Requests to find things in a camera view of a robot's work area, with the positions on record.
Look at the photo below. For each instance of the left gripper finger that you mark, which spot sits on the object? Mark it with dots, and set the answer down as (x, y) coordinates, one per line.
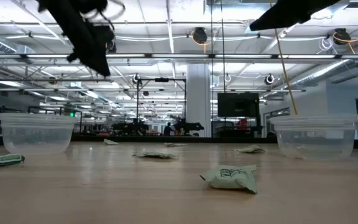
(76, 46)
(99, 53)

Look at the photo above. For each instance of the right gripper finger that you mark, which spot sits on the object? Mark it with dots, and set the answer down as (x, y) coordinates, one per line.
(269, 21)

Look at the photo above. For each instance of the green sweetener packet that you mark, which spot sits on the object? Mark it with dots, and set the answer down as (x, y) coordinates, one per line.
(251, 149)
(232, 179)
(0, 160)
(110, 142)
(155, 155)
(176, 144)

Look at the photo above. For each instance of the black monitor screen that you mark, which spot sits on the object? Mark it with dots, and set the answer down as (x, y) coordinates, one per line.
(238, 104)

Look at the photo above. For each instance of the clear plastic wrapper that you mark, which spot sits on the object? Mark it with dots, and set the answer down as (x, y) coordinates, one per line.
(36, 133)

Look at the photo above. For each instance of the person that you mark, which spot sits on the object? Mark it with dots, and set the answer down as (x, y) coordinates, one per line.
(168, 130)

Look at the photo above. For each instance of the white square pillar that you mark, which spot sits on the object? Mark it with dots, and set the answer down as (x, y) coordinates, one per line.
(198, 99)

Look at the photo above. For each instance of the clear plastic bin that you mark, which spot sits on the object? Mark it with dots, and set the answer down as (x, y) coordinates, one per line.
(315, 137)

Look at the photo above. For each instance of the silver ventilation duct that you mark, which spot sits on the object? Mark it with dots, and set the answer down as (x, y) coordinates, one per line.
(328, 70)

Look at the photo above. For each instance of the black overhead frame rig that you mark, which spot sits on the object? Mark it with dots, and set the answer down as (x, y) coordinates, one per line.
(162, 80)

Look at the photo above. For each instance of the black aluminium table frame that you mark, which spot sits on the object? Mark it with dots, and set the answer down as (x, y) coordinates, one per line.
(197, 139)

